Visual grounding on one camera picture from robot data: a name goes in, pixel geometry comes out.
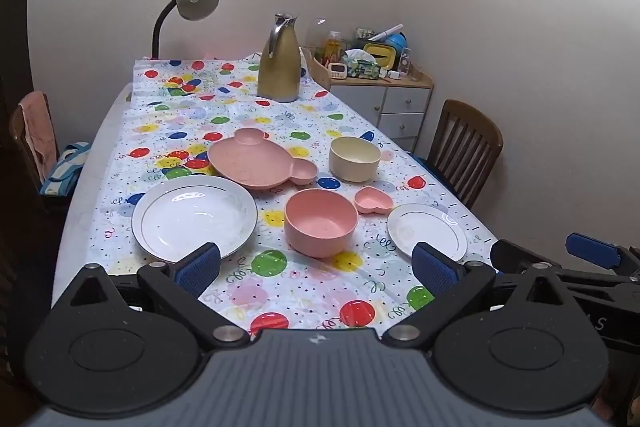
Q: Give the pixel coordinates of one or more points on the cream bowl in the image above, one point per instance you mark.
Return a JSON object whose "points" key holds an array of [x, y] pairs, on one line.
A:
{"points": [[355, 167]]}

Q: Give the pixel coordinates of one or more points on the blue striped bag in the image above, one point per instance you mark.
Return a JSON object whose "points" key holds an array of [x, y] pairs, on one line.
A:
{"points": [[65, 167]]}

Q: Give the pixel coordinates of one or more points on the white drawer cabinet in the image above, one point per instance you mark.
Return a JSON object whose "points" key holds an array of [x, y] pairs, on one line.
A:
{"points": [[400, 102]]}

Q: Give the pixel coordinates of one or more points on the small white plate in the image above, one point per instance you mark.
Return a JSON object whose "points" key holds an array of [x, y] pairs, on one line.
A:
{"points": [[430, 227]]}

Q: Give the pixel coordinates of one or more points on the clear acrylic container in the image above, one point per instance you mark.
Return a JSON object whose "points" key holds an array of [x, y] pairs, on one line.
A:
{"points": [[411, 64]]}

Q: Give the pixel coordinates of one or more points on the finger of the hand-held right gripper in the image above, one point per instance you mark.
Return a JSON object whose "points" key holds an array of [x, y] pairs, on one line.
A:
{"points": [[510, 254], [595, 249]]}

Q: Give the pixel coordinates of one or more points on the large white plate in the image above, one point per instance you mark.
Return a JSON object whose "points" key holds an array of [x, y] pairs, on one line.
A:
{"points": [[190, 217]]}

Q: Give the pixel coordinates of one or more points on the clear glass dome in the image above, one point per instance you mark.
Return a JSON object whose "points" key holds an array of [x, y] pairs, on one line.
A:
{"points": [[316, 34]]}

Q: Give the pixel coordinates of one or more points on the brown slatted wooden chair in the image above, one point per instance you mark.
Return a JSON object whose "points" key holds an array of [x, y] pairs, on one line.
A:
{"points": [[465, 142]]}

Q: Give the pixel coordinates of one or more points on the pink bear-shaped plate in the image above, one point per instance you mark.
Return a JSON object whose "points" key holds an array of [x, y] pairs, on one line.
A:
{"points": [[250, 162]]}

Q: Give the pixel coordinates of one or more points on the wooden chair with towel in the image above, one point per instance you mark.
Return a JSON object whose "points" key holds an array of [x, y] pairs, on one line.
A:
{"points": [[17, 127]]}

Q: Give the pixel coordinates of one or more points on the pink bowl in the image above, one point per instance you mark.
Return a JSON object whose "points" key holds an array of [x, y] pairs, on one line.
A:
{"points": [[320, 227]]}

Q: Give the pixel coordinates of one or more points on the pink heart-shaped dish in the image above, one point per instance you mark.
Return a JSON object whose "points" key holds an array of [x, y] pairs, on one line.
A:
{"points": [[372, 202]]}

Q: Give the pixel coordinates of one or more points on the gold thermos jug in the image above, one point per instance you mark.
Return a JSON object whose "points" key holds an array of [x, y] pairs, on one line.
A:
{"points": [[277, 72]]}

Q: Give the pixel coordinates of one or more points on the small white timer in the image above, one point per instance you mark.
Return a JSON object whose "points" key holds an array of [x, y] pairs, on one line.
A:
{"points": [[336, 71]]}

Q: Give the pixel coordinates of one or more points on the pink towel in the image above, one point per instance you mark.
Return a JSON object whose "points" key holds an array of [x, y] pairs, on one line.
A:
{"points": [[42, 132]]}

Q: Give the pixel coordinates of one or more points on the yellow box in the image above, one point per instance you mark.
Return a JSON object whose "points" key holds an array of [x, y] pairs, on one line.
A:
{"points": [[380, 54]]}

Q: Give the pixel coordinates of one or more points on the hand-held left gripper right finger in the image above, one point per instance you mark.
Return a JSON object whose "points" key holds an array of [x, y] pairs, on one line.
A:
{"points": [[437, 269]]}

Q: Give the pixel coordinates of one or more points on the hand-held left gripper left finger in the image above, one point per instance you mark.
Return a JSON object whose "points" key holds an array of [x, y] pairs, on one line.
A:
{"points": [[197, 269]]}

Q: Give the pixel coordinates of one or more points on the balloon-print tablecloth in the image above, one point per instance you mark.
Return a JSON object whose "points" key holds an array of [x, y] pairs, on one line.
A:
{"points": [[300, 287]]}

